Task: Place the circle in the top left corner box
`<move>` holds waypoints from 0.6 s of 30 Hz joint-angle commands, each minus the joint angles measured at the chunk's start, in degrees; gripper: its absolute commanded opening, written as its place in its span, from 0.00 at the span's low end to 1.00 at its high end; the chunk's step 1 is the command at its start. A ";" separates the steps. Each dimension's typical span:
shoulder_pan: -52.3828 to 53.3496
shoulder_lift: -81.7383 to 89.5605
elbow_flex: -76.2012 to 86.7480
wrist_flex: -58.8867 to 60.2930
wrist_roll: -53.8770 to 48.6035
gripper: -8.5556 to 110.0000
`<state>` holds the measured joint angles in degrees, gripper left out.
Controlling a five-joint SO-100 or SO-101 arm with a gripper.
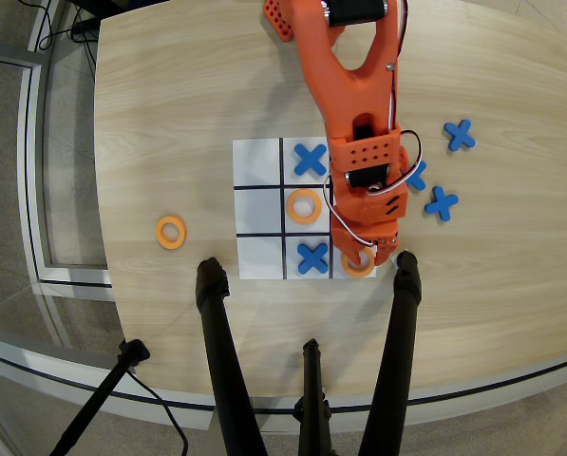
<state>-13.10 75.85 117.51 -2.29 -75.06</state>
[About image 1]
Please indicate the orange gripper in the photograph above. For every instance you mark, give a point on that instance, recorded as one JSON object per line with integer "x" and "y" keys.
{"x": 377, "y": 234}

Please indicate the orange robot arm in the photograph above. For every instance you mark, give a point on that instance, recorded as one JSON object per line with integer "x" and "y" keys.
{"x": 345, "y": 95}

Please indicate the white tape piece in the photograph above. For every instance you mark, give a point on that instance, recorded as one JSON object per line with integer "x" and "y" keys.
{"x": 393, "y": 259}

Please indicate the blue foam cross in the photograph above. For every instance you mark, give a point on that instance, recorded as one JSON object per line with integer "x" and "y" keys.
{"x": 313, "y": 259}
{"x": 441, "y": 203}
{"x": 459, "y": 135}
{"x": 418, "y": 178}
{"x": 310, "y": 159}

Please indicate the white tic-tac-toe grid sheet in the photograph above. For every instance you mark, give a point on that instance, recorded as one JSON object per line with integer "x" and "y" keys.
{"x": 257, "y": 228}

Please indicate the thin black tripod leg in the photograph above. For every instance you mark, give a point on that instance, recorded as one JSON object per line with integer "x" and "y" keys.
{"x": 314, "y": 394}

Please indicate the black stand pole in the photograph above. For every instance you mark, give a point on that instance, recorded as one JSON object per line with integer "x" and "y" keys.
{"x": 98, "y": 399}

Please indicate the grey metal partition frame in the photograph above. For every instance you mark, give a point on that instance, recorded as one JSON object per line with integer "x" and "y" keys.
{"x": 29, "y": 190}

